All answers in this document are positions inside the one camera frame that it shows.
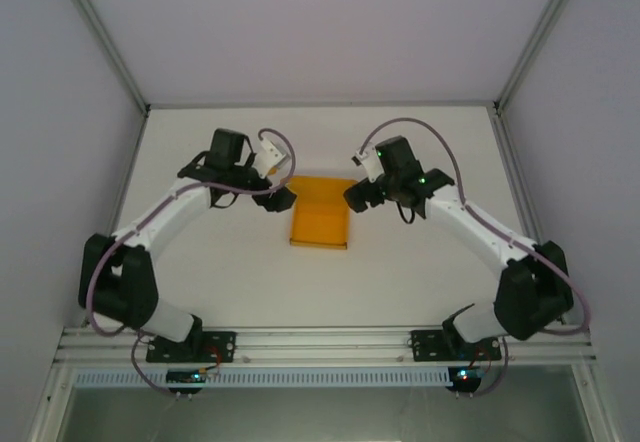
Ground thin black left gripper cable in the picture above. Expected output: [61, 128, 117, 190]
[209, 189, 242, 210]

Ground left circuit board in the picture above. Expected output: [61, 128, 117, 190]
[166, 369, 221, 386]

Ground circuit board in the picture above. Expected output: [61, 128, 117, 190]
[451, 366, 489, 384]
[166, 369, 221, 386]

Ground red right base wire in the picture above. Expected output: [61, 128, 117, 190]
[473, 346, 495, 374]

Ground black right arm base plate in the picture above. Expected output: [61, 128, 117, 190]
[409, 329, 503, 364]

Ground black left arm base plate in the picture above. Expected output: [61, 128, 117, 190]
[145, 330, 237, 364]

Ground red base wire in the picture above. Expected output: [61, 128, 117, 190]
[206, 345, 225, 376]
[473, 346, 495, 374]

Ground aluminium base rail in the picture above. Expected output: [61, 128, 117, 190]
[53, 325, 599, 364]

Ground white slotted cable duct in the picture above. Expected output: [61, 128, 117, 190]
[74, 367, 451, 389]

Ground aluminium table side rail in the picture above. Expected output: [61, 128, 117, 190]
[492, 109, 567, 324]
[82, 109, 151, 333]

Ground right circuit board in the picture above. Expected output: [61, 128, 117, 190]
[451, 366, 489, 384]

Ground orange paper box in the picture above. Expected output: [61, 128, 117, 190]
[288, 175, 359, 253]

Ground red left base wire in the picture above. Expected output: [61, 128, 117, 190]
[206, 345, 225, 376]

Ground aluminium frame post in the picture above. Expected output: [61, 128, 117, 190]
[49, 0, 152, 114]
[493, 0, 587, 114]

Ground aluminium table back rail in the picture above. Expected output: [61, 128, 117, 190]
[148, 101, 497, 110]

